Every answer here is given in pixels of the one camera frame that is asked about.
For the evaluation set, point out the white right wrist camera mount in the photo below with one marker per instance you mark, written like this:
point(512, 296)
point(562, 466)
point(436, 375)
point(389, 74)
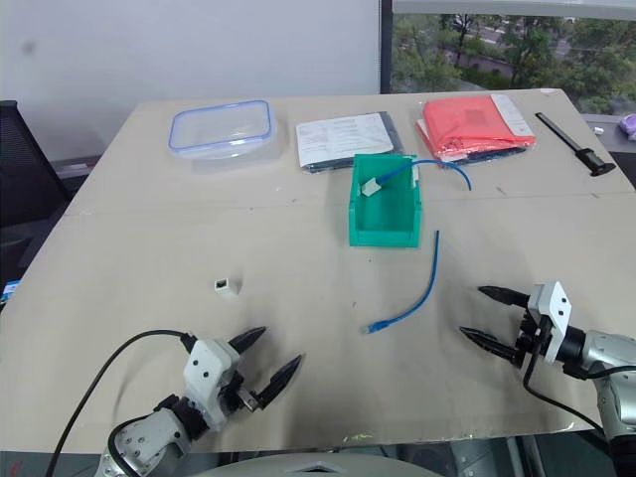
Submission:
point(556, 303)

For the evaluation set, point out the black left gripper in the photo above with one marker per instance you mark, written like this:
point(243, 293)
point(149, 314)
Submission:
point(231, 392)

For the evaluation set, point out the red plastic bag package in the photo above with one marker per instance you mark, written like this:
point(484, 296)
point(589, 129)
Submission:
point(472, 121)

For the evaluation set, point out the green plastic storage bin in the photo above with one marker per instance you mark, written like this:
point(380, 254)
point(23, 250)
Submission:
point(385, 238)

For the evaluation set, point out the clear container with blue-rimmed lid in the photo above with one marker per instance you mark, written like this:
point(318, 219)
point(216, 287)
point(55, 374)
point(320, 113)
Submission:
point(223, 134)

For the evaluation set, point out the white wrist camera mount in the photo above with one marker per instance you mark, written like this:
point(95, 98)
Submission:
point(206, 365)
point(556, 303)

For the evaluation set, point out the dark window frame post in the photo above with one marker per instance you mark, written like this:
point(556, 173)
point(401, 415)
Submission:
point(387, 45)

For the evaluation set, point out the small blue and white item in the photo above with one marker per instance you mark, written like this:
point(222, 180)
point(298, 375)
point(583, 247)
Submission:
point(9, 292)

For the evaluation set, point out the small white connector block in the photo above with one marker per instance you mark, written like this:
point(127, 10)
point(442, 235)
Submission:
point(226, 288)

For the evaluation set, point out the white window blind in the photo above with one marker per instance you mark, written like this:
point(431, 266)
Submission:
point(497, 7)

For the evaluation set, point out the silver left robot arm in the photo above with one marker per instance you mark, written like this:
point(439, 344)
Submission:
point(144, 442)

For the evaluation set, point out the purple object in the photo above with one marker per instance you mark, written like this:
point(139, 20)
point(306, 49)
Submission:
point(630, 125)

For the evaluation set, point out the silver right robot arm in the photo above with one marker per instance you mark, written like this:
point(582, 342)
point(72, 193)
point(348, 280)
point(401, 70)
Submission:
point(603, 348)

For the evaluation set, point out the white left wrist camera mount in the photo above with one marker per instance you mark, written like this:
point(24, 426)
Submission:
point(206, 365)

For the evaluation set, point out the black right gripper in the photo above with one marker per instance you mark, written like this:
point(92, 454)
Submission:
point(531, 343)

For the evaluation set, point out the black plastic caliper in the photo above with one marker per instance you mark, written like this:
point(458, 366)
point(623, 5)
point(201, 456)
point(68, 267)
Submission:
point(571, 141)

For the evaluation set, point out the dark packet with white label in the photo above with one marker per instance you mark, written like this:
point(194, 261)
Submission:
point(343, 136)

